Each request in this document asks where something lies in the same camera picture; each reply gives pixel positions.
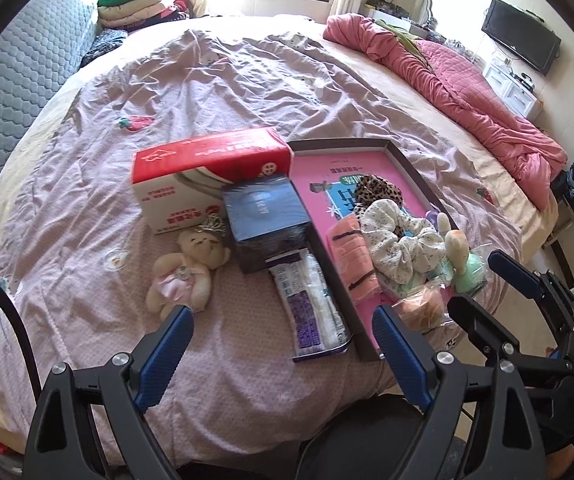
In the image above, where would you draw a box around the cream floral scrunchie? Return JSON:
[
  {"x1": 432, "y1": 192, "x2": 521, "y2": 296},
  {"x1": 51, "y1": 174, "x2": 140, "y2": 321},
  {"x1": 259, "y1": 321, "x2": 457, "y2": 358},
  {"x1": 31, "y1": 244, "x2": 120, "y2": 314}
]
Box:
[{"x1": 359, "y1": 199, "x2": 448, "y2": 291}]

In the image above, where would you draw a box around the black cable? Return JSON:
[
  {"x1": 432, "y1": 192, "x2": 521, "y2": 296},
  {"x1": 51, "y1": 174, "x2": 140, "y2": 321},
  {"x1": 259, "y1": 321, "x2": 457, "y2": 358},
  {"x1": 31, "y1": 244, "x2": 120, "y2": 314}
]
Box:
[{"x1": 0, "y1": 255, "x2": 42, "y2": 401}]

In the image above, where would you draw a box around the cream plush rabbit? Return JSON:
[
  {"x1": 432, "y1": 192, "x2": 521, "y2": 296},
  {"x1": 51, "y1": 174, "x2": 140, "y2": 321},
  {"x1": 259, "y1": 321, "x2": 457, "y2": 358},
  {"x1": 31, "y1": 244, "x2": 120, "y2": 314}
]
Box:
[{"x1": 440, "y1": 215, "x2": 470, "y2": 271}]

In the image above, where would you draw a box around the red and white cardboard box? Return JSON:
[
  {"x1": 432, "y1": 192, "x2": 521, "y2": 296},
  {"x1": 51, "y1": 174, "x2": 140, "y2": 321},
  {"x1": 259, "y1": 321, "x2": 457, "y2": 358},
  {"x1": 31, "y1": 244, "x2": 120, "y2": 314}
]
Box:
[{"x1": 132, "y1": 127, "x2": 293, "y2": 237}]

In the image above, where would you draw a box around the pink quilt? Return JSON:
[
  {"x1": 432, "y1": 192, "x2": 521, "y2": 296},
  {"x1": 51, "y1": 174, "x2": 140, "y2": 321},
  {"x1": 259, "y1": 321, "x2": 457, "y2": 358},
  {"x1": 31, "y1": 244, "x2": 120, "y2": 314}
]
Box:
[{"x1": 323, "y1": 14, "x2": 568, "y2": 208}]

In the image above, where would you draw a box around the leopard print scrunchie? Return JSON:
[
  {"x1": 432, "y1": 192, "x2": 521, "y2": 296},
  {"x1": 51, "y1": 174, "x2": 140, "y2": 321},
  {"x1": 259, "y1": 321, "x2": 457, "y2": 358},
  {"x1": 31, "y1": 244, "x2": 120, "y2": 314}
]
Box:
[{"x1": 354, "y1": 173, "x2": 408, "y2": 216}]

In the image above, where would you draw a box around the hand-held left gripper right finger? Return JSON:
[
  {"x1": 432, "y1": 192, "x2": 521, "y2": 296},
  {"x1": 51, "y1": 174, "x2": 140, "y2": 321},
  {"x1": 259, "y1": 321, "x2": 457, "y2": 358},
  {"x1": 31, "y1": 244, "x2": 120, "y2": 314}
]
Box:
[{"x1": 372, "y1": 304, "x2": 548, "y2": 480}]

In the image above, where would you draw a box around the stack of folded clothes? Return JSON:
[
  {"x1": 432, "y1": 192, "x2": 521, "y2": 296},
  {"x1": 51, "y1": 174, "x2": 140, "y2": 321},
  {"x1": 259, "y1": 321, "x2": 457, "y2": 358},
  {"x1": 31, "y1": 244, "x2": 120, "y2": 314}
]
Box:
[{"x1": 97, "y1": 0, "x2": 193, "y2": 31}]

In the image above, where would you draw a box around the green cloth strip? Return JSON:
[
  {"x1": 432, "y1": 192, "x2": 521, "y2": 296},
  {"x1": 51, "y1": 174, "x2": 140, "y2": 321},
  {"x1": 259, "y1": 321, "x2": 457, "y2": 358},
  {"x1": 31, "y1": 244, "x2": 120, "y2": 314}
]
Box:
[{"x1": 374, "y1": 19, "x2": 430, "y2": 63}]

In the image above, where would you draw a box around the pink orange towel pack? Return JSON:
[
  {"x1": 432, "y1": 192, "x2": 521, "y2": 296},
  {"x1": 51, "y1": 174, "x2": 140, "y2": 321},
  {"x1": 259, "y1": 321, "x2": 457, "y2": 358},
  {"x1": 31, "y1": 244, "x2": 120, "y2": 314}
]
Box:
[{"x1": 328, "y1": 215, "x2": 383, "y2": 306}]

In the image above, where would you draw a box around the black television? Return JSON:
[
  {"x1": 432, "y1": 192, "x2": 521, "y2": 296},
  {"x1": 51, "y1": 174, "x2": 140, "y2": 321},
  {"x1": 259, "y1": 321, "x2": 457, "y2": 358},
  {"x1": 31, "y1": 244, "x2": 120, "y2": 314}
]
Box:
[{"x1": 482, "y1": 0, "x2": 562, "y2": 77}]

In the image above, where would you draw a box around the grey quilted headboard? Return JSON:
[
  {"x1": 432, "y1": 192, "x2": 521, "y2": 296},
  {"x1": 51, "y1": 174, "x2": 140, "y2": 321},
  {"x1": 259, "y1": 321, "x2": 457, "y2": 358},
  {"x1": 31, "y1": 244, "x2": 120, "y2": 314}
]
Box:
[{"x1": 0, "y1": 0, "x2": 100, "y2": 241}]

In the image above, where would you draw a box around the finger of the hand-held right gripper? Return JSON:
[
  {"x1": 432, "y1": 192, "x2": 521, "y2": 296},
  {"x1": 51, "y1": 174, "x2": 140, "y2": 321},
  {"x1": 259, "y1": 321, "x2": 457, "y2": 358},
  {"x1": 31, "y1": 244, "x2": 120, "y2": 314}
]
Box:
[
  {"x1": 447, "y1": 294, "x2": 574, "y2": 386},
  {"x1": 487, "y1": 250, "x2": 574, "y2": 351}
]

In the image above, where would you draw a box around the white drawer cabinet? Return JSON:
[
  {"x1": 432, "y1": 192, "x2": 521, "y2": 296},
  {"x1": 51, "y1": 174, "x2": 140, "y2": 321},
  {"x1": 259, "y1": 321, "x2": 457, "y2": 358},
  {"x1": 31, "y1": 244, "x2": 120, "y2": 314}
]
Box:
[{"x1": 482, "y1": 57, "x2": 540, "y2": 118}]

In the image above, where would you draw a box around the dark tray with pink lining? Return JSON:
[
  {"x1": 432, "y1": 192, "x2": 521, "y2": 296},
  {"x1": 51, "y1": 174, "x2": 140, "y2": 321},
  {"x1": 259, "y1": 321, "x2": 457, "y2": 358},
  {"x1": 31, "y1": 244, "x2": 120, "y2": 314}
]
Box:
[{"x1": 287, "y1": 137, "x2": 473, "y2": 363}]

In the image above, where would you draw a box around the dark floral cloth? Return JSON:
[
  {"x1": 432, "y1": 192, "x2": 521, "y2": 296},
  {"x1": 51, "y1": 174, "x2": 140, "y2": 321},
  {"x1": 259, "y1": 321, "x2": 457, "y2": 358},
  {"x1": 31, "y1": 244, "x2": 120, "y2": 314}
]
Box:
[{"x1": 81, "y1": 27, "x2": 128, "y2": 68}]

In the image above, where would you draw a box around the peach puff clear bag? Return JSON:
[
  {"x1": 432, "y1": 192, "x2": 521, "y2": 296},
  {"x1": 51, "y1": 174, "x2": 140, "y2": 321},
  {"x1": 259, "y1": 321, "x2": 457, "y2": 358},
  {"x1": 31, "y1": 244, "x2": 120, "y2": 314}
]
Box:
[{"x1": 396, "y1": 285, "x2": 452, "y2": 335}]

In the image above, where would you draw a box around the purple patterned bed cover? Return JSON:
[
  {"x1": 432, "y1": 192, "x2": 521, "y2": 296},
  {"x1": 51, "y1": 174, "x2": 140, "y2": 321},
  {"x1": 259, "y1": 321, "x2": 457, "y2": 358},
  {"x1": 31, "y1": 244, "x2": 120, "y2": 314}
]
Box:
[{"x1": 0, "y1": 27, "x2": 523, "y2": 456}]

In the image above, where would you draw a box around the cream bed sheet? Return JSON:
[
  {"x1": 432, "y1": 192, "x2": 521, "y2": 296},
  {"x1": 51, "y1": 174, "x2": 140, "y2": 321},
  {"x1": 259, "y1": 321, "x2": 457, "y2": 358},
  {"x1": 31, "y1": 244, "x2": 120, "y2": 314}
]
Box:
[{"x1": 0, "y1": 10, "x2": 560, "y2": 456}]

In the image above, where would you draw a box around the small teddy bear pink dress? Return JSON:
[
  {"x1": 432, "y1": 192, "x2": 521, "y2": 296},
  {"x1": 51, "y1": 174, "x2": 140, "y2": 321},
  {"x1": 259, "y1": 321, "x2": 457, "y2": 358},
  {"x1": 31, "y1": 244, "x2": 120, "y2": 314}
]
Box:
[{"x1": 146, "y1": 214, "x2": 232, "y2": 318}]

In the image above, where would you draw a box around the cluttered dresser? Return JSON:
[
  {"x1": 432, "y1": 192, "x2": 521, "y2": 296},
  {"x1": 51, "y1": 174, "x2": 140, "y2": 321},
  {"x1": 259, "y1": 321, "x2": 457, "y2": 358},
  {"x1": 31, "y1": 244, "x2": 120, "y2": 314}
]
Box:
[{"x1": 364, "y1": 0, "x2": 483, "y2": 66}]

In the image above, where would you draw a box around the vanity mirror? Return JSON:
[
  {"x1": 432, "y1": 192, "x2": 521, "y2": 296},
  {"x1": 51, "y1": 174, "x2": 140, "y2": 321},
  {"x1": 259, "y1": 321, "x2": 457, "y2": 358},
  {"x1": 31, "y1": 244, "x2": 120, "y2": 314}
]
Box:
[{"x1": 397, "y1": 0, "x2": 438, "y2": 26}]

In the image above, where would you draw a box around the dark blue box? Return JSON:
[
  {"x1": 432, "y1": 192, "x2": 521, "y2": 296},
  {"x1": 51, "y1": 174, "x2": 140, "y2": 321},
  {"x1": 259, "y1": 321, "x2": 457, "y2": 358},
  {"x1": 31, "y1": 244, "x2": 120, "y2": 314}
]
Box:
[{"x1": 221, "y1": 174, "x2": 313, "y2": 275}]

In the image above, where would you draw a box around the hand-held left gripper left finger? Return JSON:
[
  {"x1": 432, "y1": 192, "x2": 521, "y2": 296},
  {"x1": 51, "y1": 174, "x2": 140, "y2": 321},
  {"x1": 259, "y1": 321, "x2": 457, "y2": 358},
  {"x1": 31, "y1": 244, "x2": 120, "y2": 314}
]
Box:
[{"x1": 26, "y1": 304, "x2": 195, "y2": 480}]

